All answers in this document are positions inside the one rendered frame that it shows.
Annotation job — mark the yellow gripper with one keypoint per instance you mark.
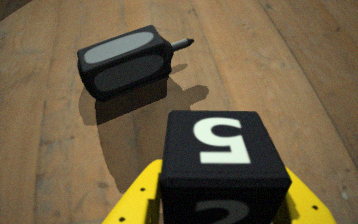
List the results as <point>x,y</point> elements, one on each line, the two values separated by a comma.
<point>141,202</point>

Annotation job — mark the black cube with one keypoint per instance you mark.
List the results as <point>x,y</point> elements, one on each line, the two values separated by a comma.
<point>220,167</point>

